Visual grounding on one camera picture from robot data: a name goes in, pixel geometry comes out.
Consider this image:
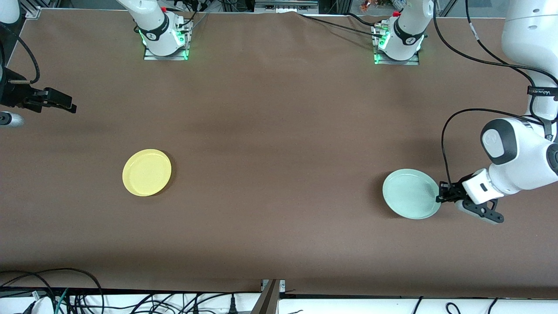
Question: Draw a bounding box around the black table cable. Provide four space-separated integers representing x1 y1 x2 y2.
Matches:
296 12 386 39

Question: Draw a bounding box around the long black arm cable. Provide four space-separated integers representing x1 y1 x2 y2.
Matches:
433 0 558 88

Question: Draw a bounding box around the pale green round plate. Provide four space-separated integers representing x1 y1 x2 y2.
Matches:
382 168 442 220

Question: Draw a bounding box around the aluminium frame corner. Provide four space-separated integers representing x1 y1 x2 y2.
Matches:
19 0 42 19

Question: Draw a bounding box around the grey power strip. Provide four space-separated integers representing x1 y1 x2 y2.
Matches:
255 0 320 14

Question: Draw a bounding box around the green thin cable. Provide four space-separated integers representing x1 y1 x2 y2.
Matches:
54 288 70 314

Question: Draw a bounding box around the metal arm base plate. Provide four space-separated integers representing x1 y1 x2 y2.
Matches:
143 21 193 61
373 24 420 66

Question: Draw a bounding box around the yellow round plate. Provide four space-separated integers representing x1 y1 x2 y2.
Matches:
122 149 172 197

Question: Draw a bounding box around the black looping floor cable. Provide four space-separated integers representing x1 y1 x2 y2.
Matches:
0 267 106 314

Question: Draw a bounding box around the white lower shelf board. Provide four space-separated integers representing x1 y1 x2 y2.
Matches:
0 291 558 314

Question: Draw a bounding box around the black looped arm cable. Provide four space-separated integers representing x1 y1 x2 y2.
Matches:
441 108 533 189

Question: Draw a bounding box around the black velcro strap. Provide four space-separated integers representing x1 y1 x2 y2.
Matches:
527 86 558 98

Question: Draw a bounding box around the aluminium profile strut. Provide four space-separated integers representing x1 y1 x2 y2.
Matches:
249 279 286 314

